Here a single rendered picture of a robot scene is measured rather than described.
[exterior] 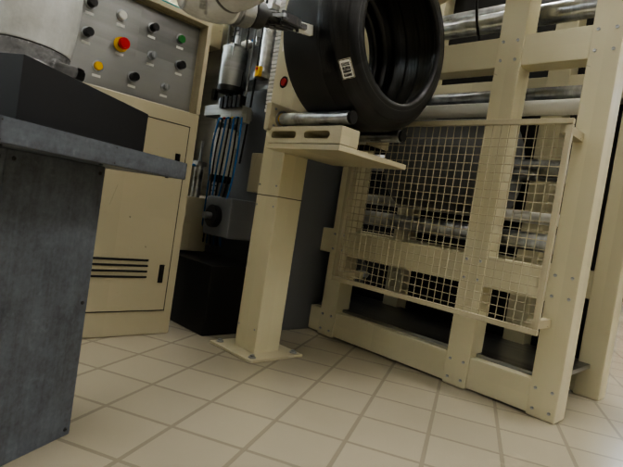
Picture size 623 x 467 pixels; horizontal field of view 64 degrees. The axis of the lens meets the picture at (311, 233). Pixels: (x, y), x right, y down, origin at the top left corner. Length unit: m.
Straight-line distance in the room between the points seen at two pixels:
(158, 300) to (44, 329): 0.99
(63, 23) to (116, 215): 0.94
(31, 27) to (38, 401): 0.75
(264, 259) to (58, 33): 1.11
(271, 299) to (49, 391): 0.98
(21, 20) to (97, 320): 1.18
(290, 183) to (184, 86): 0.59
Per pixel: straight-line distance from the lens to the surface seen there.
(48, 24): 1.18
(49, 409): 1.26
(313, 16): 1.67
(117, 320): 2.07
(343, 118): 1.64
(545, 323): 1.88
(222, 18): 1.40
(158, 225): 2.06
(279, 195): 1.92
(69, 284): 1.19
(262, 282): 1.95
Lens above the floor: 0.58
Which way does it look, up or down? 2 degrees down
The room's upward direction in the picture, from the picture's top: 9 degrees clockwise
